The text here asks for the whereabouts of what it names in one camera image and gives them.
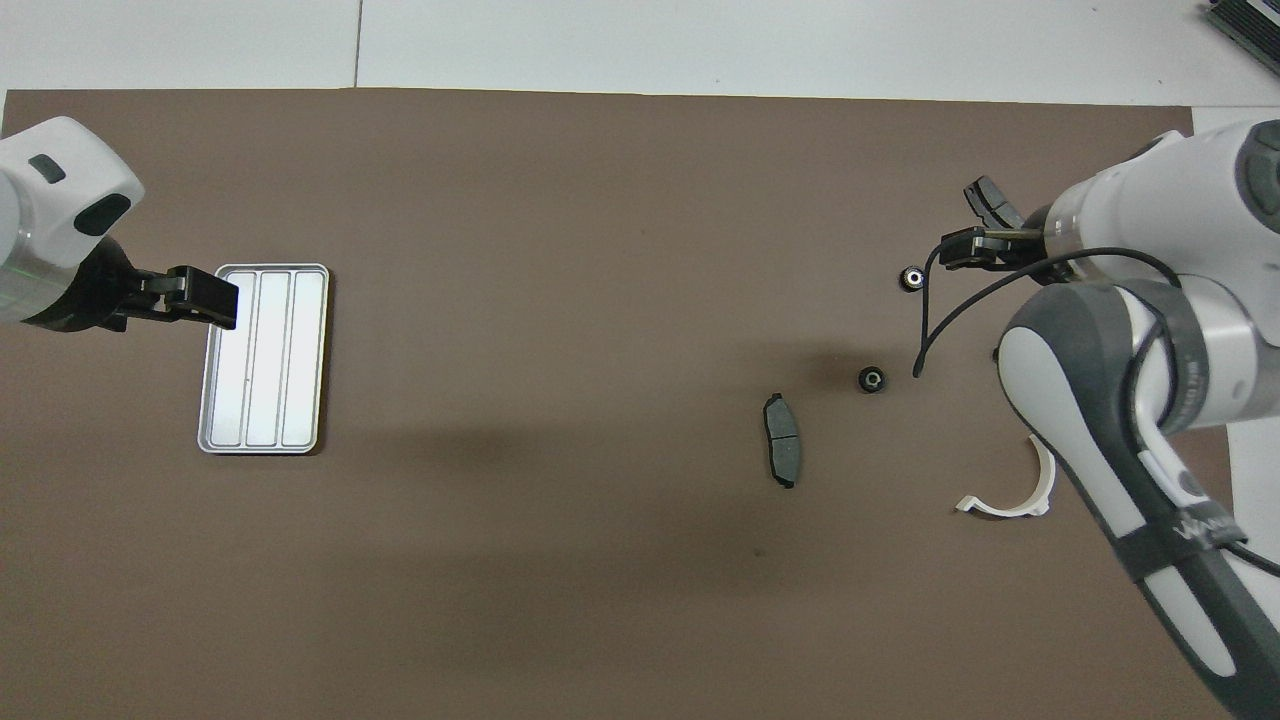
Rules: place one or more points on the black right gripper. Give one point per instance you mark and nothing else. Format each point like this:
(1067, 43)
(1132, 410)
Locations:
(1037, 222)

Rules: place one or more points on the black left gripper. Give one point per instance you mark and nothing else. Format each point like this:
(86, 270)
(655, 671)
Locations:
(100, 300)

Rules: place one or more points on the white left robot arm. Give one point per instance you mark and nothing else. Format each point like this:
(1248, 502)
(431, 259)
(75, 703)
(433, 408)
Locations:
(50, 220)

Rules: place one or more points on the single grey brake pad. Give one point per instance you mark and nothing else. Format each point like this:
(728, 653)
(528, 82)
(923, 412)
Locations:
(782, 445)

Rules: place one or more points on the brown table mat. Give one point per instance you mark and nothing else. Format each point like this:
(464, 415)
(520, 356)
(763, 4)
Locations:
(600, 200)

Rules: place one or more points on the white curved plastic bracket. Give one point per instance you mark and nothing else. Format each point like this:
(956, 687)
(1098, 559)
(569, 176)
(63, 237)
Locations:
(1010, 508)

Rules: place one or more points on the stacked grey brake pads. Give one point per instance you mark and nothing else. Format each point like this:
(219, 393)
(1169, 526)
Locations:
(990, 200)

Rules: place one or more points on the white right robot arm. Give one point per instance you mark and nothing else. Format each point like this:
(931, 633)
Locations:
(1150, 200)

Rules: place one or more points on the black bearing gear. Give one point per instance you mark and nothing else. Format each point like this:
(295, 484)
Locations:
(910, 279)
(872, 379)

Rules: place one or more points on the dark grey ribbed device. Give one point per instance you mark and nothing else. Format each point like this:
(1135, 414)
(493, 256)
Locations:
(1255, 25)

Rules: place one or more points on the silver metal tray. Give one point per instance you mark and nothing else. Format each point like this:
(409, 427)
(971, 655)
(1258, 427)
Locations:
(270, 400)

